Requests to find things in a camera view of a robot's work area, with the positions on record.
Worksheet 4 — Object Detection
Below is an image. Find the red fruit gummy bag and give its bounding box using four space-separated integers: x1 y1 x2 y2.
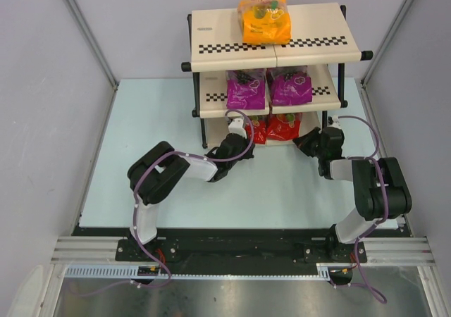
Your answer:
266 113 302 141
249 116 267 145

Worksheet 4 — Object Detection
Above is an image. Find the purple grape gummy bag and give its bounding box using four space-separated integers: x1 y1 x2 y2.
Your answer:
266 66 313 106
226 68 266 110

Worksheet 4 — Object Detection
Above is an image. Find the orange mango gummy bag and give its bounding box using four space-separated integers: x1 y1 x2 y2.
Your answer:
237 0 292 45

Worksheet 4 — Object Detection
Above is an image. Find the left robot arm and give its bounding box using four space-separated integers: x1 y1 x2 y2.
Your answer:
128 133 255 245

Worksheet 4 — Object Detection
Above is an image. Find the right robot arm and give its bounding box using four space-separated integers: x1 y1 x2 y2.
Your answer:
293 125 412 244

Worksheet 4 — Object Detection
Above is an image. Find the beige three-tier shelf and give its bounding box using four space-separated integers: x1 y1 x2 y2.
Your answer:
181 3 373 148

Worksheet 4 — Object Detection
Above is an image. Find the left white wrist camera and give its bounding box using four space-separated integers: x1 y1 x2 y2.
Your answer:
228 118 247 138

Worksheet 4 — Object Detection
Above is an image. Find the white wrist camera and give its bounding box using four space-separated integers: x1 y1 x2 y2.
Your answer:
328 116 342 130
228 118 247 138

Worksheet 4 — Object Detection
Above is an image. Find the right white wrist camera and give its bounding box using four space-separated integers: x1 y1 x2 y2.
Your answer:
328 116 342 130

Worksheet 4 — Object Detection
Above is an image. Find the grey cable duct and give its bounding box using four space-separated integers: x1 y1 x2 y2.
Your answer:
66 262 353 280

